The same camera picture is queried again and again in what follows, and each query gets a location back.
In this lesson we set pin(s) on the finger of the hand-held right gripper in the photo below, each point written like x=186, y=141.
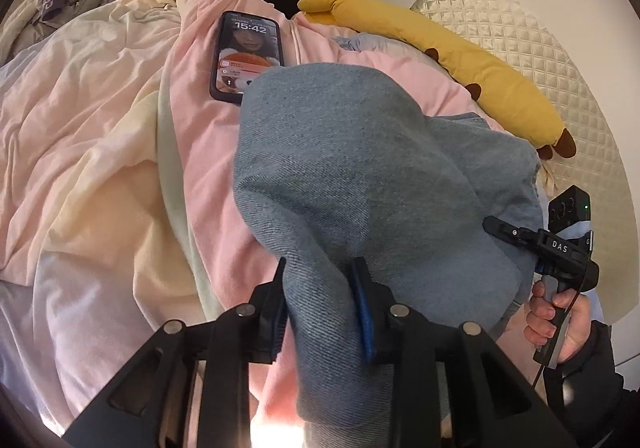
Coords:
x=510, y=233

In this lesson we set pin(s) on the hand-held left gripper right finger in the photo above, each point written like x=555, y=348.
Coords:
x=362, y=313

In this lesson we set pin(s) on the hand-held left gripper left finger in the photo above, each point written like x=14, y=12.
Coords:
x=277, y=308

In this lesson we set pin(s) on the blue denim jeans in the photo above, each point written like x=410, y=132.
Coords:
x=375, y=178

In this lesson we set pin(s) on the person's right forearm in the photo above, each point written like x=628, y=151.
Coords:
x=595, y=388

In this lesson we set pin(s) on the person's right hand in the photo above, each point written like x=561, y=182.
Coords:
x=577, y=323

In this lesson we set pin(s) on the cream quilted headboard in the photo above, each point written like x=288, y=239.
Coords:
x=550, y=53

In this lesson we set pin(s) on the yellow banana plush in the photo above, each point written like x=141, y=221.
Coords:
x=450, y=53

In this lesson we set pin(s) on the pastel pink cream blanket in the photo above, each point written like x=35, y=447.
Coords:
x=100, y=153

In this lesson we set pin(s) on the black smartphone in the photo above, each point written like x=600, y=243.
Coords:
x=240, y=53

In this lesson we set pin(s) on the cream jacket with purple cuff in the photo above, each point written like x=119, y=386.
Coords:
x=52, y=3

